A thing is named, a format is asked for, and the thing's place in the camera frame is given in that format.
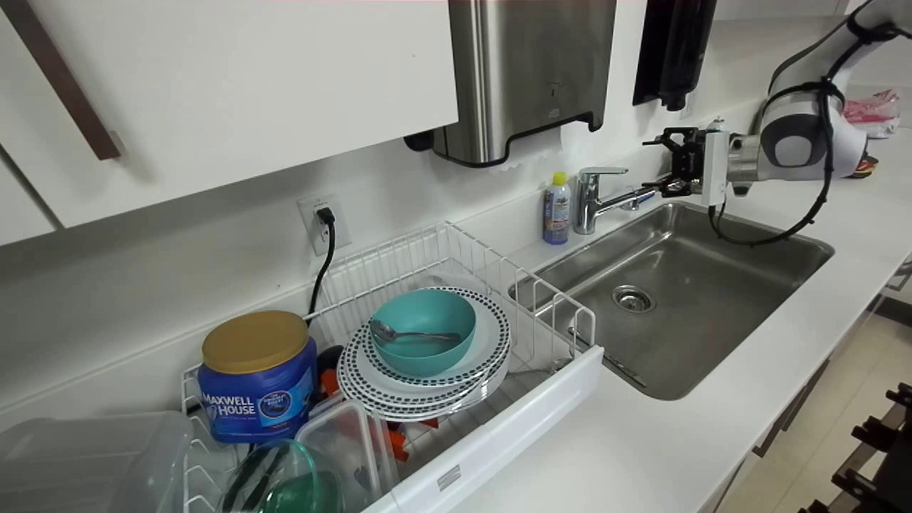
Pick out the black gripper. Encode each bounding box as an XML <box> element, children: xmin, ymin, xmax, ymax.
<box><xmin>642</xmin><ymin>127</ymin><xmax>710</xmax><ymax>201</ymax></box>

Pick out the chrome tap with lever handle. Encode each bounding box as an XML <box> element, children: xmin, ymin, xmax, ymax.
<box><xmin>572</xmin><ymin>164</ymin><xmax>664</xmax><ymax>236</ymax></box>

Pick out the black hanging cloth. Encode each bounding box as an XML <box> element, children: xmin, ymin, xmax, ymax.
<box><xmin>633</xmin><ymin>0</ymin><xmax>720</xmax><ymax>115</ymax></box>

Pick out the blue dish soap bottle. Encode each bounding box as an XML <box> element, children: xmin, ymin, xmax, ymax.
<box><xmin>538</xmin><ymin>169</ymin><xmax>576</xmax><ymax>248</ymax></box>

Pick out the stainless steel sink basin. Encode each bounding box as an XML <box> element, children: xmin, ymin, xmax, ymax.
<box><xmin>509</xmin><ymin>196</ymin><xmax>838</xmax><ymax>405</ymax></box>

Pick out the round metal sink drain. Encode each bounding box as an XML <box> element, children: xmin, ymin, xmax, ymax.
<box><xmin>609</xmin><ymin>282</ymin><xmax>654</xmax><ymax>315</ymax></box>

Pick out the stainless steel towel dispenser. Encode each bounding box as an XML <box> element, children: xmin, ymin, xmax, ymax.
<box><xmin>405</xmin><ymin>0</ymin><xmax>620</xmax><ymax>171</ymax></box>

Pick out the pink cloth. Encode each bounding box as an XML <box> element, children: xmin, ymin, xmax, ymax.
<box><xmin>838</xmin><ymin>88</ymin><xmax>904</xmax><ymax>131</ymax></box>

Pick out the plain white plate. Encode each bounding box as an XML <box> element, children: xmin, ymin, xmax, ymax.
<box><xmin>357</xmin><ymin>300</ymin><xmax>505</xmax><ymax>395</ymax></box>

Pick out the teal bowl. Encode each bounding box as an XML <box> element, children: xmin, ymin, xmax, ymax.
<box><xmin>364</xmin><ymin>289</ymin><xmax>479</xmax><ymax>380</ymax></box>

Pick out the white plastic rack tray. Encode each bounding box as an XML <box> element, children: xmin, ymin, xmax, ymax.
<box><xmin>361</xmin><ymin>343</ymin><xmax>607</xmax><ymax>513</ymax></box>

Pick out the metal spoon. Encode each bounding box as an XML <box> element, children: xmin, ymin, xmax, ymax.
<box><xmin>368</xmin><ymin>320</ymin><xmax>464</xmax><ymax>352</ymax></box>

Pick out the white plate with dotted rim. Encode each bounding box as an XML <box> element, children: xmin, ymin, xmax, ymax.
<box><xmin>334</xmin><ymin>282</ymin><xmax>516</xmax><ymax>426</ymax></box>

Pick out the small orange utensil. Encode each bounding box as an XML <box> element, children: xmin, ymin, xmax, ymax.
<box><xmin>384</xmin><ymin>419</ymin><xmax>441</xmax><ymax>464</ymax></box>

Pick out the large white cabinet door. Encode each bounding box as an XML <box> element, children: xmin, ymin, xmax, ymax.
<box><xmin>0</xmin><ymin>0</ymin><xmax>462</xmax><ymax>231</ymax></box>

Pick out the blue coffee can tan lid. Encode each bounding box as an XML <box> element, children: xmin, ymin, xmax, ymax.
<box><xmin>194</xmin><ymin>308</ymin><xmax>322</xmax><ymax>450</ymax></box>

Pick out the green glass bowl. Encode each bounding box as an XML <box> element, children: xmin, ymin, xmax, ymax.
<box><xmin>253</xmin><ymin>440</ymin><xmax>348</xmax><ymax>513</ymax></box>

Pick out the black kitchen utensil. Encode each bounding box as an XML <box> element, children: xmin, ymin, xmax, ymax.
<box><xmin>220</xmin><ymin>443</ymin><xmax>288</xmax><ymax>513</ymax></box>

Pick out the narrow white cabinet door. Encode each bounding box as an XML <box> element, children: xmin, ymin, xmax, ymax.
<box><xmin>0</xmin><ymin>151</ymin><xmax>62</xmax><ymax>252</ymax></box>

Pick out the clear plastic container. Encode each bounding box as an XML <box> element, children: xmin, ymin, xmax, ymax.
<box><xmin>0</xmin><ymin>409</ymin><xmax>197</xmax><ymax>513</ymax></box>

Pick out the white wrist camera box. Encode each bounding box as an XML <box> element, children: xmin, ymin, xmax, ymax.
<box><xmin>697</xmin><ymin>117</ymin><xmax>731</xmax><ymax>209</ymax></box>

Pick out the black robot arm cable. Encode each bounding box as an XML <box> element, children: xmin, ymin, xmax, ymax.
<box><xmin>707</xmin><ymin>4</ymin><xmax>901</xmax><ymax>252</ymax></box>

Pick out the white wire dish rack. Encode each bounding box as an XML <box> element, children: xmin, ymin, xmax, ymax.
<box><xmin>177</xmin><ymin>216</ymin><xmax>602</xmax><ymax>513</ymax></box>

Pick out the white wall outlet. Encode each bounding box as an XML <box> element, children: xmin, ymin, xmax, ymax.
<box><xmin>297</xmin><ymin>192</ymin><xmax>351</xmax><ymax>256</ymax></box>

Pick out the black power plug cable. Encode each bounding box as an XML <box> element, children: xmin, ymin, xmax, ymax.
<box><xmin>303</xmin><ymin>206</ymin><xmax>342</xmax><ymax>325</ymax></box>

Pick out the black wooden furniture frame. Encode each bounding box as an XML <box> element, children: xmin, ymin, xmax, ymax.
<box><xmin>798</xmin><ymin>380</ymin><xmax>912</xmax><ymax>513</ymax></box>

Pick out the orange black handled utensil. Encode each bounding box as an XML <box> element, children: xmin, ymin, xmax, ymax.
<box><xmin>312</xmin><ymin>343</ymin><xmax>348</xmax><ymax>402</ymax></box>

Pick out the brown cabinet door handle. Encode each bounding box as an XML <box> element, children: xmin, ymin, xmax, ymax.
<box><xmin>0</xmin><ymin>0</ymin><xmax>124</xmax><ymax>164</ymax></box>

